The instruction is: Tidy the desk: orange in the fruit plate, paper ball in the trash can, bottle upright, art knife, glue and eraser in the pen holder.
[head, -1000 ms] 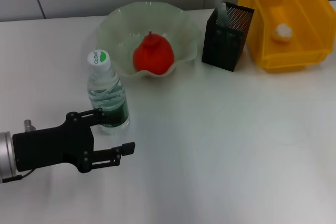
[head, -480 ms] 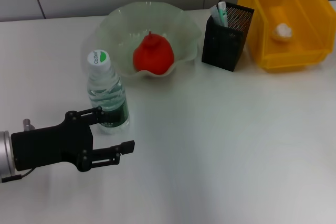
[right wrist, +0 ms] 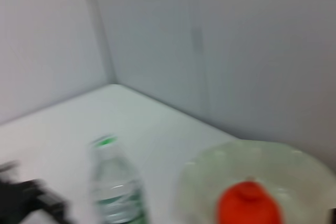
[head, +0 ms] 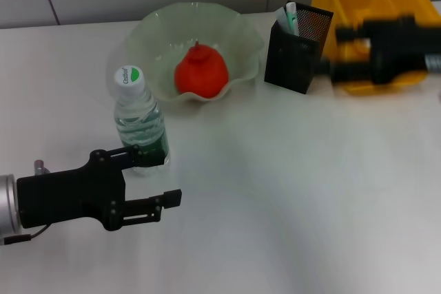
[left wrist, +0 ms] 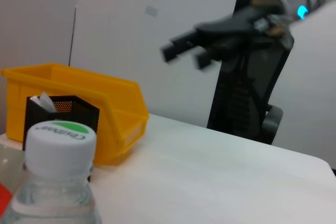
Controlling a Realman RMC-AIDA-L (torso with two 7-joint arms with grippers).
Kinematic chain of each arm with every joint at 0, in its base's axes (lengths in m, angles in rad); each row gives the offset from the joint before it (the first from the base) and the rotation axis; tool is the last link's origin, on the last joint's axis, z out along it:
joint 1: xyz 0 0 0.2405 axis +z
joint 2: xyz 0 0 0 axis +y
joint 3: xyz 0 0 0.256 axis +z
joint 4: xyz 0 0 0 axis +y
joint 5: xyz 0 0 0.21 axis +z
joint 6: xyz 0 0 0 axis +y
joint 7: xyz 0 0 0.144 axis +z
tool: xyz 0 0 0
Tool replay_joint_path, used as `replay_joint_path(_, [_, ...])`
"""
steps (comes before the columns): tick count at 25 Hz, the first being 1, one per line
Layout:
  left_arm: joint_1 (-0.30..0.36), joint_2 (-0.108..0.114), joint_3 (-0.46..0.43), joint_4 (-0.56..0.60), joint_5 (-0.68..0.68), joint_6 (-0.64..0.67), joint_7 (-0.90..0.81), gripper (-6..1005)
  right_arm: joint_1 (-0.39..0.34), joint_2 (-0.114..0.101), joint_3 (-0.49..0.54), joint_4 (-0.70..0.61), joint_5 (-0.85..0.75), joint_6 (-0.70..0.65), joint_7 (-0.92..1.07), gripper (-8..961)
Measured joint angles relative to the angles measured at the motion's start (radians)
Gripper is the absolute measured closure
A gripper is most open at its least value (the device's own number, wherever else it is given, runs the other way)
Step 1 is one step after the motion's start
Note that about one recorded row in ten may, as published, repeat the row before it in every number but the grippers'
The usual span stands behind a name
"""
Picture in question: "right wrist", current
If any green glass fruit plate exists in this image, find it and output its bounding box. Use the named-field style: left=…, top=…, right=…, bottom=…
left=176, top=140, right=336, bottom=224

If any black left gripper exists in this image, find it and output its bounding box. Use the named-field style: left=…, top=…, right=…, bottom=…
left=0, top=161, right=73, bottom=224

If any clear green-label water bottle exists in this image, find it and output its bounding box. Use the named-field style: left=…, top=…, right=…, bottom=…
left=88, top=134, right=148, bottom=224

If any red-orange fruit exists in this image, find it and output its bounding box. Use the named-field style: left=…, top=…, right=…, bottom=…
left=216, top=178, right=286, bottom=224

